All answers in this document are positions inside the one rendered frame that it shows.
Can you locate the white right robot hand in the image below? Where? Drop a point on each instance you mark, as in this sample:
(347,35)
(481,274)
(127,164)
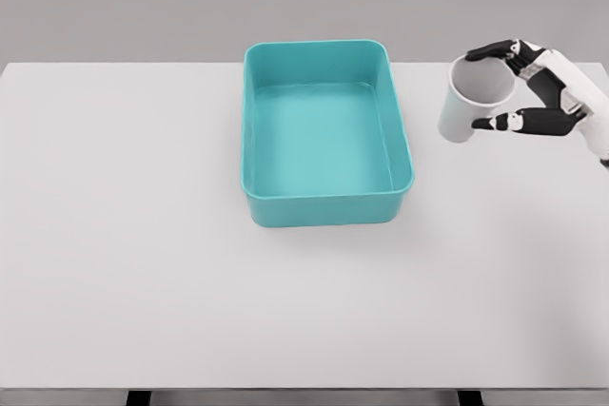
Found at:
(561,92)

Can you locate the white paper cup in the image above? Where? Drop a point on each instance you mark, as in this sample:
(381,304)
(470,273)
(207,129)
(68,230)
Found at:
(464,106)

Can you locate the teal plastic basket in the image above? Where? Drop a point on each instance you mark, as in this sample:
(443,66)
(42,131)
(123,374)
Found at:
(323,135)

